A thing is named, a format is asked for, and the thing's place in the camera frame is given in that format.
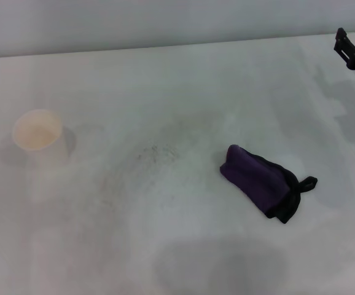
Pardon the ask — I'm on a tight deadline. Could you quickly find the purple rag with black trim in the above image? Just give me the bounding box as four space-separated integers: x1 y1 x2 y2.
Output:
219 144 319 225

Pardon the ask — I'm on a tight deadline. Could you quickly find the white paper cup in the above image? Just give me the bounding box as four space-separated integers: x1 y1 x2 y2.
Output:
12 108 77 162

